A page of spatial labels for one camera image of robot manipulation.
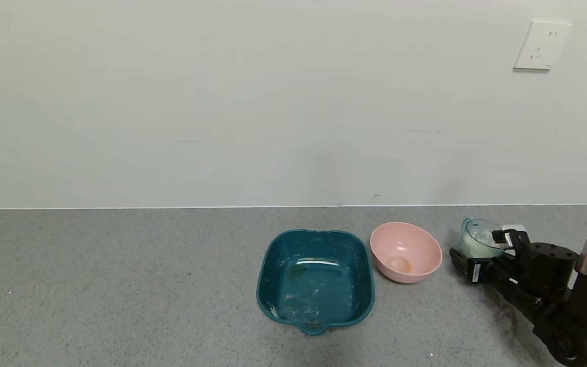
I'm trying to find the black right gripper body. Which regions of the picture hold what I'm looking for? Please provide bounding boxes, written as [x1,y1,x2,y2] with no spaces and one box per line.
[466,257,515,285]

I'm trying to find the ribbed translucent teal cup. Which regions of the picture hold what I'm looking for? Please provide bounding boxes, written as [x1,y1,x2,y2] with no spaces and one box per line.
[455,218,505,260]

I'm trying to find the pink plastic bowl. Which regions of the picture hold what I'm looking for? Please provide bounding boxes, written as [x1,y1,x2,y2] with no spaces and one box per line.
[370,221,443,284]

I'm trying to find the teal square plastic tray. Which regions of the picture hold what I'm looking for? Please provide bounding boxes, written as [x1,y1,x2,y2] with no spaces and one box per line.
[256,229,376,336]

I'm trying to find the white wall socket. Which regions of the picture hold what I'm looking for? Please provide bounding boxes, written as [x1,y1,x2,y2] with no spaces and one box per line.
[513,20,572,71]

